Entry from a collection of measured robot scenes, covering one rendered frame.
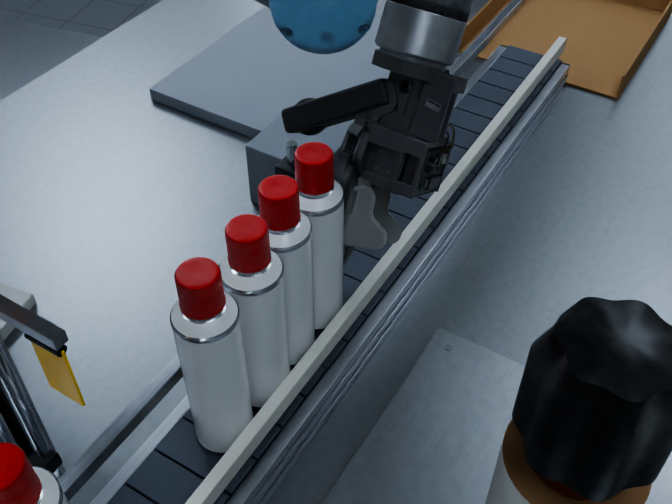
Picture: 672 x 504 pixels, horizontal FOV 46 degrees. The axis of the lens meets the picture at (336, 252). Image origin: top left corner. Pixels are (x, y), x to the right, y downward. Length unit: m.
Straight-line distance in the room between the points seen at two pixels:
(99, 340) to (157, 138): 0.36
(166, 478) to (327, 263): 0.23
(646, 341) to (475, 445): 0.33
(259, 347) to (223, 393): 0.05
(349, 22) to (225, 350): 0.25
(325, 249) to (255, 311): 0.11
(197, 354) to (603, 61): 0.91
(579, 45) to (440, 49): 0.68
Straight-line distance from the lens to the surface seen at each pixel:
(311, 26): 0.57
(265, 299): 0.62
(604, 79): 1.29
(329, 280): 0.73
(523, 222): 1.00
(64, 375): 0.52
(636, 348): 0.42
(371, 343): 0.81
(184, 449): 0.72
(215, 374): 0.61
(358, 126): 0.73
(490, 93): 1.13
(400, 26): 0.71
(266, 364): 0.68
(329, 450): 0.77
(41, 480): 0.53
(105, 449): 0.64
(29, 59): 1.37
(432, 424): 0.73
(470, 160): 0.94
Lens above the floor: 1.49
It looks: 45 degrees down
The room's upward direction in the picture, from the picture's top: straight up
